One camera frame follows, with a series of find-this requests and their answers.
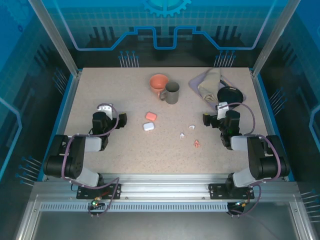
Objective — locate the white earbud charging case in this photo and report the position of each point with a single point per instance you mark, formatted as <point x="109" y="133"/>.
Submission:
<point x="148" y="126"/>

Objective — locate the pink earbud charging case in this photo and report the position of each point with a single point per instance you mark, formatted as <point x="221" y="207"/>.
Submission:
<point x="151" y="116"/>

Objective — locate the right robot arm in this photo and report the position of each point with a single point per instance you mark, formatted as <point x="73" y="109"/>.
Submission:
<point x="260" y="155"/>

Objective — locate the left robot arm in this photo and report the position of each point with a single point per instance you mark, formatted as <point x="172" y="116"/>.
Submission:
<point x="75" y="155"/>

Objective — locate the black round plate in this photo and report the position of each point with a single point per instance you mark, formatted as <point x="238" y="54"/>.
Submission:
<point x="230" y="96"/>

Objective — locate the beige folded cloth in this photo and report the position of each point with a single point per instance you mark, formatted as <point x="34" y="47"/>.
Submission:
<point x="210" y="82"/>

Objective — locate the lavender plastic tray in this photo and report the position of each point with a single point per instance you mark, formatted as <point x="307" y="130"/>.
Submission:
<point x="193" y="83"/>

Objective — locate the grey metal mug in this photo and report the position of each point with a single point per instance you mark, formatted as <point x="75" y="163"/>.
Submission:
<point x="172" y="96"/>

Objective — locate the orange ceramic mug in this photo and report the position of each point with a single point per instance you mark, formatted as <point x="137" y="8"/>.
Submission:
<point x="157" y="83"/>

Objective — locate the small LED connector board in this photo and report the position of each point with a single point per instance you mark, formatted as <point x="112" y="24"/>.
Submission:
<point x="242" y="203"/>
<point x="95" y="203"/>

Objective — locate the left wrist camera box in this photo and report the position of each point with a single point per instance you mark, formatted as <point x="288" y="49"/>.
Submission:
<point x="105" y="109"/>

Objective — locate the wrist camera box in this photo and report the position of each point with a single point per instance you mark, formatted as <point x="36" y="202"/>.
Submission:
<point x="105" y="109"/>
<point x="221" y="111"/>

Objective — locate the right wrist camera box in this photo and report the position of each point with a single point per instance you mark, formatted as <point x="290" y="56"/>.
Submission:
<point x="221" y="111"/>

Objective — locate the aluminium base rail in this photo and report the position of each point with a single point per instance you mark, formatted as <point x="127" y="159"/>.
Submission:
<point x="162" y="187"/>

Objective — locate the aluminium frame post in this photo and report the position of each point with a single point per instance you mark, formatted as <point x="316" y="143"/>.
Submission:
<point x="272" y="42"/>
<point x="57" y="42"/>

